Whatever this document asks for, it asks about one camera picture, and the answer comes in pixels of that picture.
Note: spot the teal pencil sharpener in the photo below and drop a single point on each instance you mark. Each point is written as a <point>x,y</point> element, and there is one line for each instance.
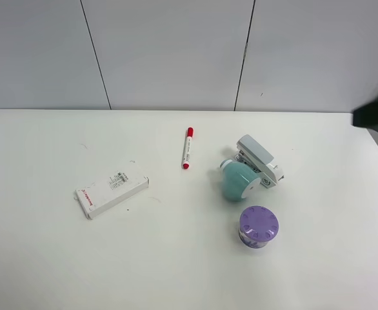
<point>239,181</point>

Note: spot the white grey stapler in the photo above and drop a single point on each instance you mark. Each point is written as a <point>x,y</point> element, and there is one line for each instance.
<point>254,155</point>

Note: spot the purple lidded round jar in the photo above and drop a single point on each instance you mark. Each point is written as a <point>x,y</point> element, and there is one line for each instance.
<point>257,226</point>

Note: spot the red white marker pen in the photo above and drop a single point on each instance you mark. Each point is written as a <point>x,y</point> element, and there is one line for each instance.
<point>187,148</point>

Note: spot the white cardboard box red text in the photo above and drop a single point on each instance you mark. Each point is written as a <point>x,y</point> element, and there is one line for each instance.
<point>120,185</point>

